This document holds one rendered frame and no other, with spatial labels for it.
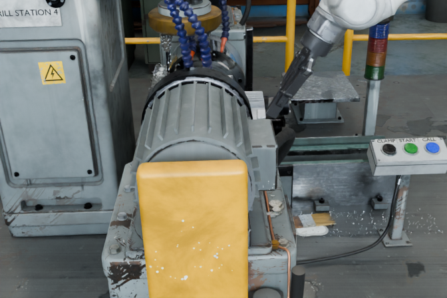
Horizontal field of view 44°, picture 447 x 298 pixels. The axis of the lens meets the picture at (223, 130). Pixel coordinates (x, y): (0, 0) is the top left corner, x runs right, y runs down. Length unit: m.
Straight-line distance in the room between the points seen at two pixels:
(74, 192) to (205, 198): 0.80
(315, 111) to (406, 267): 0.82
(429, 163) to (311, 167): 0.32
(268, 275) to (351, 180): 0.74
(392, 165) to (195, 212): 0.72
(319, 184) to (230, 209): 0.88
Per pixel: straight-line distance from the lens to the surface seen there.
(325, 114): 2.04
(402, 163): 1.30
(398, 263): 1.40
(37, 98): 1.32
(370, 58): 1.79
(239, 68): 1.66
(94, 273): 1.37
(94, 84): 1.28
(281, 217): 0.88
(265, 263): 0.81
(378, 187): 1.57
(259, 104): 1.43
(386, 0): 1.17
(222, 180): 0.64
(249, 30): 1.53
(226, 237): 0.69
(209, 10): 1.36
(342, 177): 1.52
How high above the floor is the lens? 1.67
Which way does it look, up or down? 26 degrees down
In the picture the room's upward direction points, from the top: 1 degrees counter-clockwise
